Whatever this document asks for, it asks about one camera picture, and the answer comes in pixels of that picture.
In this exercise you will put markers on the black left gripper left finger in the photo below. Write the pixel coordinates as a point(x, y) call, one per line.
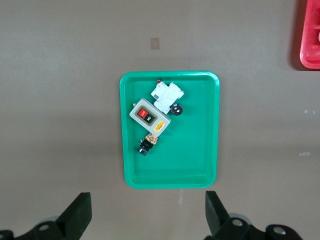
point(75, 220)

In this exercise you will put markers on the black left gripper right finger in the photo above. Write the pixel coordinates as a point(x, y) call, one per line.
point(220, 220)

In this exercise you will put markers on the green plastic tray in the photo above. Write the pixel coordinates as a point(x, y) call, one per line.
point(190, 150)

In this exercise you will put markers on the clear tape marker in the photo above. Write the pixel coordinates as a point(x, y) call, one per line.
point(310, 111)
point(304, 153)

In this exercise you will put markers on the red tray with fittings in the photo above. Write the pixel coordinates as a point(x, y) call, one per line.
point(310, 50)

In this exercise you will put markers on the small black motor component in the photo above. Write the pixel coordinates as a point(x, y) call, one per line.
point(146, 145)

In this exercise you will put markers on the black round buzzer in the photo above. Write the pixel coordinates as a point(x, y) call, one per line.
point(176, 109)

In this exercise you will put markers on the white circuit breaker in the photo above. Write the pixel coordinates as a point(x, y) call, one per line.
point(166, 97)

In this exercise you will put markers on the grey on-off switch box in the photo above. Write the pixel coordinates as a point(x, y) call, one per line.
point(150, 117)

